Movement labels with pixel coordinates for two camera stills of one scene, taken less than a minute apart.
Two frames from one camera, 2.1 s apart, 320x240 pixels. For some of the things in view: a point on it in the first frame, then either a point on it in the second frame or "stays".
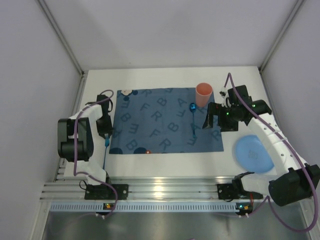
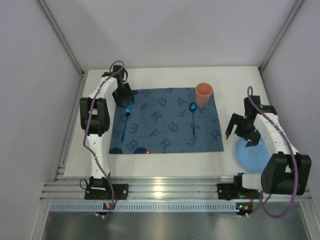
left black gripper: (105, 127) -> (122, 96)
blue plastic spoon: (192, 108) stays
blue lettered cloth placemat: (161, 120) stays
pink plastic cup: (203, 91) stays
